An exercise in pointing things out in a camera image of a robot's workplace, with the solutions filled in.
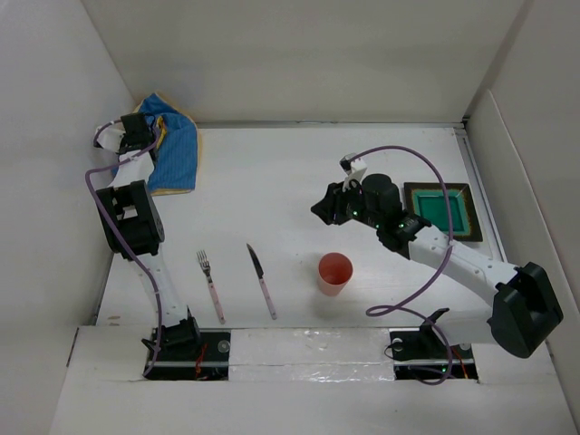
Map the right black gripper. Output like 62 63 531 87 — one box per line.
309 176 382 230

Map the blue Pikachu placemat cloth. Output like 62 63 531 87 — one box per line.
134 92 200 196

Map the square green ceramic plate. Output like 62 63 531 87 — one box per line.
403 182 483 242

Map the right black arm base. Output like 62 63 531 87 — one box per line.
383 308 479 384

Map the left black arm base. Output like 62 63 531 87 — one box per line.
145 330 231 382

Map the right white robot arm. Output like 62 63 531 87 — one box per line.
311 174 564 358

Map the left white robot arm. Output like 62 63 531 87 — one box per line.
86 112 202 360

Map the orange plastic cup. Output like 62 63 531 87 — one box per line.
317 252 353 297

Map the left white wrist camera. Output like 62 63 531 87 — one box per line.
92 125 124 153

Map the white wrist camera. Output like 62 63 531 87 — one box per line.
92 125 124 153
340 154 367 191

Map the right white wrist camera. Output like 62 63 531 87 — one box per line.
340 154 367 191

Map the knife with pink handle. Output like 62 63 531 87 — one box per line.
246 244 277 320

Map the fork with pink handle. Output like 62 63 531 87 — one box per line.
197 250 226 324

